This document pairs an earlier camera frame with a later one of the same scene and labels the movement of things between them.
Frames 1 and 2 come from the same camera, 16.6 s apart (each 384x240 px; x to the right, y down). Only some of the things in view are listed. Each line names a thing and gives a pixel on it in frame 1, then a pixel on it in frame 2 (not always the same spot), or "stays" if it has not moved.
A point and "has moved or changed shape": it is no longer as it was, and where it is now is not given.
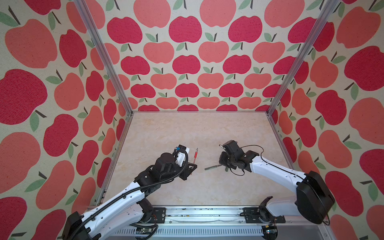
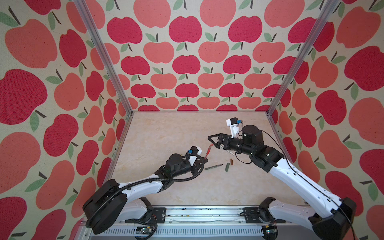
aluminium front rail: (308, 222) stays
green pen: (212, 167) stays
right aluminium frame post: (330, 6) stays
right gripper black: (226, 159) → (223, 141)
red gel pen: (195, 155) has moved or changed shape
